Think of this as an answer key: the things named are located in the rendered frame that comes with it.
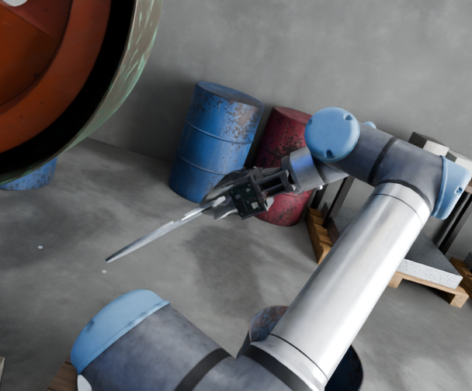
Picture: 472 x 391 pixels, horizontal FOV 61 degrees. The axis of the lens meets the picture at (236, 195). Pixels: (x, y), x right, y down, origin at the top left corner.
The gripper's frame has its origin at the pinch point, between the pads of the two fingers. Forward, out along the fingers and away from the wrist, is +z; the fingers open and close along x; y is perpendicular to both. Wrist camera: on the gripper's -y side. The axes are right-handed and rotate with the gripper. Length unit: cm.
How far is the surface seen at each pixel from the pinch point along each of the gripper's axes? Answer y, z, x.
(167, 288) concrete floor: -102, 95, 52
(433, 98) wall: -327, -84, 40
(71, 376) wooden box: -4, 65, 32
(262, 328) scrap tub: -58, 31, 63
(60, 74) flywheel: 13.2, 7.4, -32.5
